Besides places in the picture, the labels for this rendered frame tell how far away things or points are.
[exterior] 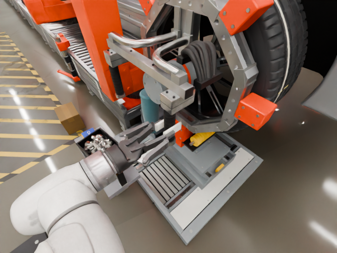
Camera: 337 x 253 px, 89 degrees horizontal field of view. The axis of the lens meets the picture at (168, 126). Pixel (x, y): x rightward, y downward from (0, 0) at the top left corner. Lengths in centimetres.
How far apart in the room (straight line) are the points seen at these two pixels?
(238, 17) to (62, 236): 59
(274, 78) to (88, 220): 60
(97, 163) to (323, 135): 200
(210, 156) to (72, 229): 99
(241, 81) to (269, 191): 108
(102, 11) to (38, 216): 82
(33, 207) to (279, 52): 70
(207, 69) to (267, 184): 119
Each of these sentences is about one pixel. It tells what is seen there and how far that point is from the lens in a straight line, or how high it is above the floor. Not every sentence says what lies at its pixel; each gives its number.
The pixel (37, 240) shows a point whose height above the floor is 30.
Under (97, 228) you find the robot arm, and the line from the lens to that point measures 39.
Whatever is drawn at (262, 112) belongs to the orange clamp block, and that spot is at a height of 88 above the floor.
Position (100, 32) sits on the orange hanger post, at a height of 93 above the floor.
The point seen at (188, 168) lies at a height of 15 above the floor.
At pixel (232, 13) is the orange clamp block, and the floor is 110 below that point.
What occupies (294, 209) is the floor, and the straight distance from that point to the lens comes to 154.
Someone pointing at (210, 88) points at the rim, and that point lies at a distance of 79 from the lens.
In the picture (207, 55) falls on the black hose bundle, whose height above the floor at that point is 103.
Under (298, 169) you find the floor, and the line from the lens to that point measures 173.
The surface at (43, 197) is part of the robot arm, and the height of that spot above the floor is 88.
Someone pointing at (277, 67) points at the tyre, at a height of 98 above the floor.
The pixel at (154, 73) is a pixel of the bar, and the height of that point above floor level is 97.
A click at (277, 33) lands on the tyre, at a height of 106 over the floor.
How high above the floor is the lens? 123
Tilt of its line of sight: 48 degrees down
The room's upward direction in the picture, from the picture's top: straight up
